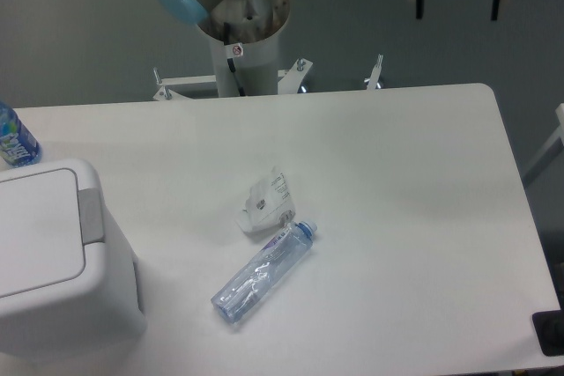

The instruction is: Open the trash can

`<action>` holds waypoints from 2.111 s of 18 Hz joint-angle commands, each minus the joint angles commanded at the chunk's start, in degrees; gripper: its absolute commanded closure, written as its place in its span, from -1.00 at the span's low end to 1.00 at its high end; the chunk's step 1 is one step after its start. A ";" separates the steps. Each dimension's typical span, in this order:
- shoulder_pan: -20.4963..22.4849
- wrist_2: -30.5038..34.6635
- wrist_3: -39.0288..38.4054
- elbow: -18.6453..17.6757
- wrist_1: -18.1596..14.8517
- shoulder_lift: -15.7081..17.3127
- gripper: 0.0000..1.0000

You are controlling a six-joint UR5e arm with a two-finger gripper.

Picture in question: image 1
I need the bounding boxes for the white push-lid trash can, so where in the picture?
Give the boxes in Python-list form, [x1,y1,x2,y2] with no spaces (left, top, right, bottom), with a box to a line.
[1,159,146,362]

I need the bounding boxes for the crumpled white paper packet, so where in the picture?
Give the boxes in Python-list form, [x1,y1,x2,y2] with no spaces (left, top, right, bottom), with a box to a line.
[236,166,296,234]

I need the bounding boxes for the black clamp at table corner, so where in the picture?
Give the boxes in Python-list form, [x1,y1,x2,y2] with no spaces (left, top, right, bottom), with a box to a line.
[532,310,563,357]

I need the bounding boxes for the clear empty plastic bottle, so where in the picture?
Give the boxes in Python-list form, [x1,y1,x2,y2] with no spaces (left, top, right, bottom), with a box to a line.
[211,220,317,324]

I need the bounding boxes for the blue labelled water bottle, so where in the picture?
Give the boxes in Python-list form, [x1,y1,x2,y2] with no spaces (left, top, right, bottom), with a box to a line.
[1,102,42,167]

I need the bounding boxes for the white frame at right edge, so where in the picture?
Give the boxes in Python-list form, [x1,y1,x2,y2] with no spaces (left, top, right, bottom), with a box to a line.
[522,104,563,188]

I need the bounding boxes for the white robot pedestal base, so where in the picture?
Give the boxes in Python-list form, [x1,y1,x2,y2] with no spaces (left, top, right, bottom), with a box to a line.
[152,18,385,102]

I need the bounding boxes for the black cable on pedestal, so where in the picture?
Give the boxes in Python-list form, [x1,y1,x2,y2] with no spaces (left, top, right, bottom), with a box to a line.
[222,21,248,98]

